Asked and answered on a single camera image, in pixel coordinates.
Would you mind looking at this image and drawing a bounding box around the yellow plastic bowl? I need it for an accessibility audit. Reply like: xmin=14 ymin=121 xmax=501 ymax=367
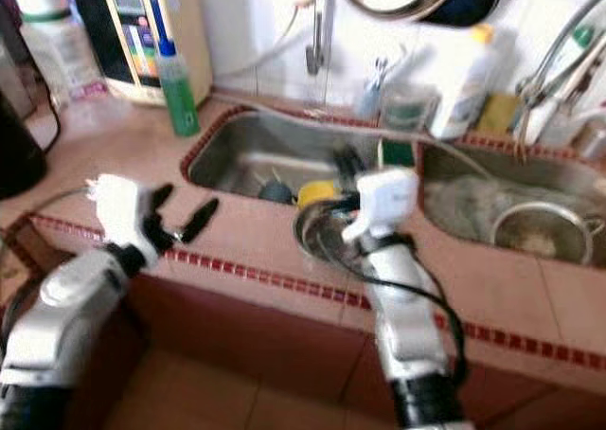
xmin=295 ymin=179 xmax=342 ymax=210

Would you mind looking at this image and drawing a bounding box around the steel bowl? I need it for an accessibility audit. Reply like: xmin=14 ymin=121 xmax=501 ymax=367
xmin=294 ymin=198 xmax=370 ymax=265

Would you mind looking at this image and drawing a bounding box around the dark blue cup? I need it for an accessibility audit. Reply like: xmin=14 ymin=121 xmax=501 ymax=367
xmin=258 ymin=170 xmax=296 ymax=206

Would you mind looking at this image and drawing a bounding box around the yellow green sponge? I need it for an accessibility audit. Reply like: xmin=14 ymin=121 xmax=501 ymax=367
xmin=379 ymin=138 xmax=418 ymax=169

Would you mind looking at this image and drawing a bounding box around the translucent toothbrush cup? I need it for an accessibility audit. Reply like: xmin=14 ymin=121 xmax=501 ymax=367
xmin=355 ymin=56 xmax=389 ymax=118

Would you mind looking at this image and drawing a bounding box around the steel sink basin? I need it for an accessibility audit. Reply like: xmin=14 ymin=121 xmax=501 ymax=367
xmin=185 ymin=108 xmax=422 ymax=208
xmin=417 ymin=144 xmax=606 ymax=270

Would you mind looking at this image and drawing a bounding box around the clear plastic tub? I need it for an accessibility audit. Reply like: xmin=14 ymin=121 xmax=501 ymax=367
xmin=379 ymin=84 xmax=437 ymax=133

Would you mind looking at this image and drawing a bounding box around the green dish soap bottle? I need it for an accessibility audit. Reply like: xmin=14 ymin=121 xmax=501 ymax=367
xmin=147 ymin=0 xmax=202 ymax=139

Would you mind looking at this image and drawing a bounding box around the clear bag pink label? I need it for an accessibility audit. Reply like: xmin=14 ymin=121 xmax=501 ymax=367
xmin=76 ymin=89 xmax=143 ymax=145

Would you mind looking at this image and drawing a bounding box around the grey plastic bag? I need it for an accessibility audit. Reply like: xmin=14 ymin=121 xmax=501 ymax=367
xmin=426 ymin=176 xmax=531 ymax=237

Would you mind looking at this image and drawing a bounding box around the white detergent bottle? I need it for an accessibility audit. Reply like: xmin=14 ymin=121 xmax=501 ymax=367
xmin=428 ymin=23 xmax=508 ymax=142

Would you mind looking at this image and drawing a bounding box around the black kettle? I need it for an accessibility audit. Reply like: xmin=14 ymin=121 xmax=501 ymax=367
xmin=0 ymin=94 xmax=62 ymax=199

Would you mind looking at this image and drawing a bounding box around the beige water purifier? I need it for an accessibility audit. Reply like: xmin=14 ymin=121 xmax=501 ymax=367
xmin=66 ymin=0 xmax=214 ymax=107

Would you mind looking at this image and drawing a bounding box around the large clear plastic jar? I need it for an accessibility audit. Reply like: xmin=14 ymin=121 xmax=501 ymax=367
xmin=5 ymin=0 xmax=110 ymax=109

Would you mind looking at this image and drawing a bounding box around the steel pot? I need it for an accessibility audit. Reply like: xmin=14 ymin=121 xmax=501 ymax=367
xmin=488 ymin=201 xmax=593 ymax=265

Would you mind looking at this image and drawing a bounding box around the steel swivel faucet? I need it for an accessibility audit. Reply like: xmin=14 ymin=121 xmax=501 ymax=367
xmin=511 ymin=0 xmax=606 ymax=161

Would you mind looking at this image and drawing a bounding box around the white printed package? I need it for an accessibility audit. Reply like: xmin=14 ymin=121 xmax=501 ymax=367
xmin=568 ymin=108 xmax=606 ymax=161

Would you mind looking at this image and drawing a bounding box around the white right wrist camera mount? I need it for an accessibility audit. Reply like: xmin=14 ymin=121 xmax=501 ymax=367
xmin=341 ymin=168 xmax=422 ymax=246

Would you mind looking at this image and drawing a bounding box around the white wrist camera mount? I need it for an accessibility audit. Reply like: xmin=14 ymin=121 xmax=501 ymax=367
xmin=87 ymin=174 xmax=162 ymax=270
xmin=341 ymin=168 xmax=422 ymax=246

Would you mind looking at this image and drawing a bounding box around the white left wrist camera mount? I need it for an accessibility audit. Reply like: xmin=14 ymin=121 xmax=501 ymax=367
xmin=87 ymin=174 xmax=162 ymax=270

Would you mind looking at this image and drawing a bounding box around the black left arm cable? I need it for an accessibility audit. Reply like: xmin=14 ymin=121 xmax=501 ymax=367
xmin=0 ymin=188 xmax=100 ymax=355

